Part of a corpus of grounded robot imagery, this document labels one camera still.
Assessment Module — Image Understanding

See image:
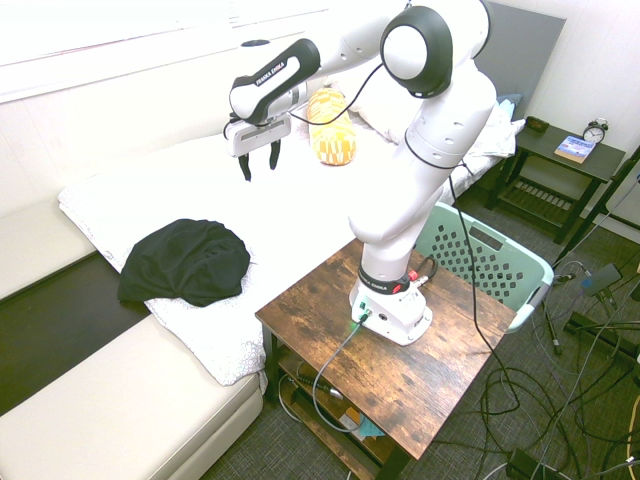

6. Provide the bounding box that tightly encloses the yellow patterned pillow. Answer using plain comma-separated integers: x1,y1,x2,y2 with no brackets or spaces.
305,86,358,167

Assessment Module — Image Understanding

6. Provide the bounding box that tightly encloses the black camera stand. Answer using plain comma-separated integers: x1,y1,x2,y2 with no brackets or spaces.
551,144,640,362

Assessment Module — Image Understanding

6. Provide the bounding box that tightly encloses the cream bed frame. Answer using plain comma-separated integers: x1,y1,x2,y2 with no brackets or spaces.
0,198,270,480

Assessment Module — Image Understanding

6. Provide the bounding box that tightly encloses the teal paper piece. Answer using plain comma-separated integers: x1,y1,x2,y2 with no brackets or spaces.
356,416,385,442

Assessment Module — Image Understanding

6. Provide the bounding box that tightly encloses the mint green laundry basket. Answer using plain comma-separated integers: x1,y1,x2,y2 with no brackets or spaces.
413,200,556,335

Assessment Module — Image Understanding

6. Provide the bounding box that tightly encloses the grey headboard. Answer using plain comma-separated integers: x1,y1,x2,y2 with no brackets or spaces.
472,0,569,132

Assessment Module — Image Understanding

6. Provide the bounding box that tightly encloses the yellow cable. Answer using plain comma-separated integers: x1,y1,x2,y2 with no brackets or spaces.
594,397,640,480

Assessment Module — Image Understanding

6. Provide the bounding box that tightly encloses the plain white pillow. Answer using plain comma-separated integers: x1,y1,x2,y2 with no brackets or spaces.
327,59,420,147

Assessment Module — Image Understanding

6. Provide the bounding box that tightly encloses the white duvet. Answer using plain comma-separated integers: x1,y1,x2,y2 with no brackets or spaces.
56,112,406,389

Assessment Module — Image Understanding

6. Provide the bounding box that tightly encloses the long black cable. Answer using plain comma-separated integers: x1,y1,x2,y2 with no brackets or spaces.
446,162,640,480

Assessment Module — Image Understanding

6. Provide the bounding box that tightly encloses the grey blue device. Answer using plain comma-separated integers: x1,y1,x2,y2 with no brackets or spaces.
581,263,624,297

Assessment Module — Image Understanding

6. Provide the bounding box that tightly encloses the white patterned pillow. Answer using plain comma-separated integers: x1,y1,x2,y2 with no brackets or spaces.
449,102,528,174

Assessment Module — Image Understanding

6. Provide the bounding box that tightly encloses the teal cloth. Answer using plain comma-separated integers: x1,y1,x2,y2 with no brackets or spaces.
496,93,524,120

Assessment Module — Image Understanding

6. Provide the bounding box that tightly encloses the black power strip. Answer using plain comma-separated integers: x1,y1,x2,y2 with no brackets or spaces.
503,447,542,480

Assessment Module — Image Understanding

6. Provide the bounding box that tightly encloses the black garment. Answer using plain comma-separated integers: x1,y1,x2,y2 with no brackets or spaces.
117,218,252,309

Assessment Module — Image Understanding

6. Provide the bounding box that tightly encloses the black nightstand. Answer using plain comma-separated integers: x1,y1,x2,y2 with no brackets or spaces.
483,122,628,246

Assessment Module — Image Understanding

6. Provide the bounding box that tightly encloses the rustic wooden table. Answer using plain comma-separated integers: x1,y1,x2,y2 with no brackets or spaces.
254,238,518,480

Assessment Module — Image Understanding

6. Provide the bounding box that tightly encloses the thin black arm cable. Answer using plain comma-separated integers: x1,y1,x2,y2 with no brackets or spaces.
288,58,387,127

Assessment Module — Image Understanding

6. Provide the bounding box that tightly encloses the black alarm clock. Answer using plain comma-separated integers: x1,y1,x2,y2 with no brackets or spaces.
581,117,610,145

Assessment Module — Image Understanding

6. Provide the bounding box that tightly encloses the blue book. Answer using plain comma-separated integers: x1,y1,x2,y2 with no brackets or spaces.
552,134,593,167

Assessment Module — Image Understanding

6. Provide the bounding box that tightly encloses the grey cable with green plug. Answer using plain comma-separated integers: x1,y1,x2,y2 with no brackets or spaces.
311,310,372,434

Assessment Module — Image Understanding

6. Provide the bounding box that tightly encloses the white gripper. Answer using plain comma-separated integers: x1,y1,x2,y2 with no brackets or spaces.
222,114,293,183

